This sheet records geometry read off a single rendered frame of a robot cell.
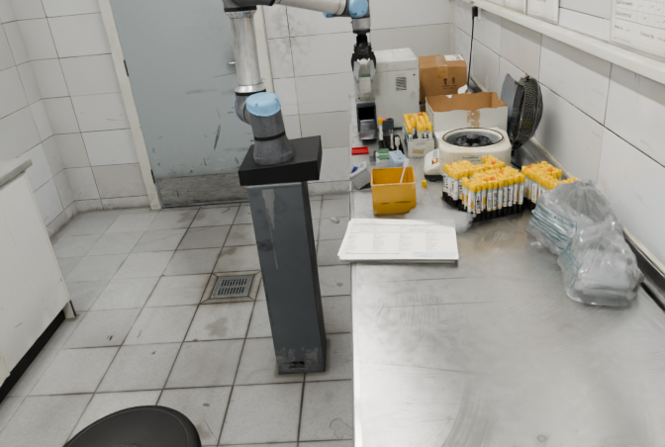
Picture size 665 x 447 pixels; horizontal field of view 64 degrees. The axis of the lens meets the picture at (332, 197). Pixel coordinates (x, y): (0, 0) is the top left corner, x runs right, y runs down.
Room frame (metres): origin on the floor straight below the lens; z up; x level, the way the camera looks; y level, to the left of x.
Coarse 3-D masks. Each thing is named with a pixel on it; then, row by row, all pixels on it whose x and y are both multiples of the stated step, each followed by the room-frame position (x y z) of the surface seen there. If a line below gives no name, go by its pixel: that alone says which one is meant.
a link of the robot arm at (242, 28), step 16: (224, 0) 1.98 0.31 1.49; (240, 16) 1.96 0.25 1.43; (240, 32) 1.96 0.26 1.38; (240, 48) 1.96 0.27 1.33; (256, 48) 1.99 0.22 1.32; (240, 64) 1.96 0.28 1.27; (256, 64) 1.98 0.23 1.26; (240, 80) 1.97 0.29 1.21; (256, 80) 1.97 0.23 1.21; (240, 96) 1.95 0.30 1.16; (240, 112) 1.94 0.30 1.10
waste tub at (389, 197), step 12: (384, 168) 1.57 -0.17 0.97; (396, 168) 1.56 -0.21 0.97; (408, 168) 1.56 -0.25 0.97; (372, 180) 1.51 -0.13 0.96; (384, 180) 1.57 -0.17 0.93; (396, 180) 1.56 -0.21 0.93; (408, 180) 1.56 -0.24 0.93; (372, 192) 1.45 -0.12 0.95; (384, 192) 1.44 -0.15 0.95; (396, 192) 1.44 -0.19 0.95; (408, 192) 1.43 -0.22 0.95; (384, 204) 1.44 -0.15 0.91; (396, 204) 1.44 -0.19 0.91; (408, 204) 1.44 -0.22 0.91
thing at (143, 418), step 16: (112, 416) 0.97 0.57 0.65; (128, 416) 0.96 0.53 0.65; (144, 416) 0.96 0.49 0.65; (160, 416) 0.95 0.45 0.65; (176, 416) 0.95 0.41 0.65; (80, 432) 0.93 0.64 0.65; (96, 432) 0.92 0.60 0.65; (112, 432) 0.92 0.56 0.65; (128, 432) 0.92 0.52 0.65; (144, 432) 0.91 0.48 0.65; (160, 432) 0.90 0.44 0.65; (176, 432) 0.90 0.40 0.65; (192, 432) 0.90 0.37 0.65
